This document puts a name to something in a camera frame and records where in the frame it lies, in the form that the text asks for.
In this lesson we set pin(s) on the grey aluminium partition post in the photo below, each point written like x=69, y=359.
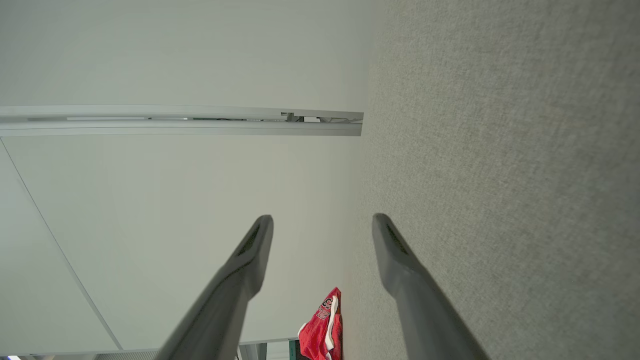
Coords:
x=175, y=127

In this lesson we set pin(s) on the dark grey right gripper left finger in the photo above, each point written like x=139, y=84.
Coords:
x=225, y=300

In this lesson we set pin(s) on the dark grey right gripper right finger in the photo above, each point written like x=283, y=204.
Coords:
x=425, y=310

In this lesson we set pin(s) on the red Bulls shorts white trim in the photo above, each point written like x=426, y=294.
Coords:
x=316, y=337

